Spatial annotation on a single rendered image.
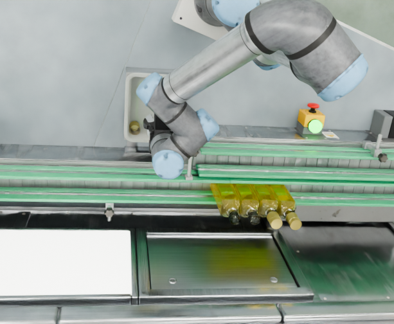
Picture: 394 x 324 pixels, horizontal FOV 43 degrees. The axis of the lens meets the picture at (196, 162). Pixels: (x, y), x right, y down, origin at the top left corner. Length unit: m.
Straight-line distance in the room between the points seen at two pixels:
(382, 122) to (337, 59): 0.85
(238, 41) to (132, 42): 0.65
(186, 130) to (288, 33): 0.38
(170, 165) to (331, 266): 0.65
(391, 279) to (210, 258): 0.55
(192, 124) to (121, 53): 0.50
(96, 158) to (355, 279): 0.87
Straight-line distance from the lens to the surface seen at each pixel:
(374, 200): 1.82
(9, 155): 1.67
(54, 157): 1.65
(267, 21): 1.00
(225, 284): 1.41
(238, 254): 1.53
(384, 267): 1.71
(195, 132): 1.24
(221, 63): 1.08
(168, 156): 1.23
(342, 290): 1.54
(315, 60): 1.01
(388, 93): 1.91
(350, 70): 1.03
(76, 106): 1.69
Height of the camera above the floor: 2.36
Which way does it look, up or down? 65 degrees down
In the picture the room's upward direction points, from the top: 161 degrees clockwise
